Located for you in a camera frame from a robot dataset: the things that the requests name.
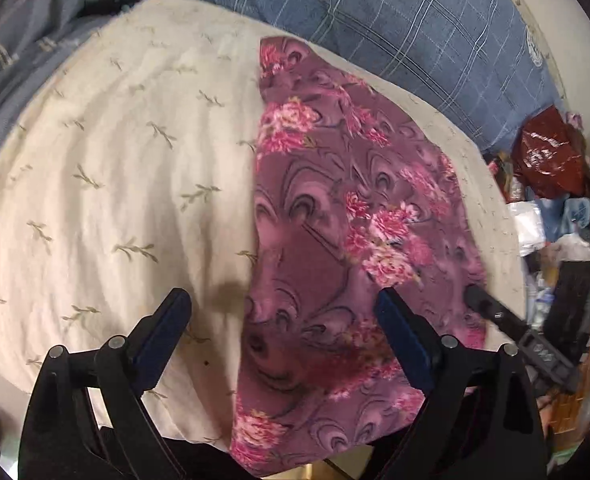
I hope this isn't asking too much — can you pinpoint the white plastic bag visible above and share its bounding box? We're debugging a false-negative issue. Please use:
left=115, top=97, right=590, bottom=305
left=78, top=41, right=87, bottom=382
left=506, top=200, right=546, bottom=257

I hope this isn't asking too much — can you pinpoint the red plastic bag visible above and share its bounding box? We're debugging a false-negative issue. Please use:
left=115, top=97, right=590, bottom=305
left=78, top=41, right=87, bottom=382
left=512, top=105, right=588, bottom=198

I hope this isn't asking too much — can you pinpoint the light blue cloth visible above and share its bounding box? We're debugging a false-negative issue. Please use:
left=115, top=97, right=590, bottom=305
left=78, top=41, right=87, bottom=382
left=540, top=196, right=590, bottom=241

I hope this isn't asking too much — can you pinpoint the blue plaid quilt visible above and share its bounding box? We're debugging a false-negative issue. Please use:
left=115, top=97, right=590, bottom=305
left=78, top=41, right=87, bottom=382
left=65, top=0, right=560, bottom=153

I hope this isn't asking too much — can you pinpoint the dark cloth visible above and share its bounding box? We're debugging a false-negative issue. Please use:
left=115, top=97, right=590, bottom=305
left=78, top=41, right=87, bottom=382
left=95, top=425, right=241, bottom=480

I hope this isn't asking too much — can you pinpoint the purple floral garment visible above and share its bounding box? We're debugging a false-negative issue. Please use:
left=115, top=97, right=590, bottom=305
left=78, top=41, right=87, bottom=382
left=227, top=35, right=488, bottom=478

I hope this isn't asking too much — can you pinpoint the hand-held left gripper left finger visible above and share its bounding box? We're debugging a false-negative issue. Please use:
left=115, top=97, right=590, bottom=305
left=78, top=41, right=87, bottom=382
left=18, top=287, right=192, bottom=480

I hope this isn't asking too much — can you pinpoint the cream leaf-print blanket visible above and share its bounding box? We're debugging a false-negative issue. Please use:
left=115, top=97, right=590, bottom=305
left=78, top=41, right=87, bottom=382
left=0, top=0, right=526, bottom=456

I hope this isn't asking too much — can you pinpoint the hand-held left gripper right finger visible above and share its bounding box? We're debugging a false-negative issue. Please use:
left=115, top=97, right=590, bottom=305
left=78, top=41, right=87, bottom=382
left=375, top=287, right=548, bottom=480

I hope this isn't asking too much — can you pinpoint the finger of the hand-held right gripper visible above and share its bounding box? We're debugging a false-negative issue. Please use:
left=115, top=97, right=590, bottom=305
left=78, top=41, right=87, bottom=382
left=466, top=284, right=582, bottom=394

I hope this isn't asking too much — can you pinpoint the grey striped bedding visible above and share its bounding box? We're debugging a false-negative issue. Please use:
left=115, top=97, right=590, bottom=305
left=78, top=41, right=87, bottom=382
left=0, top=0, right=126, bottom=161

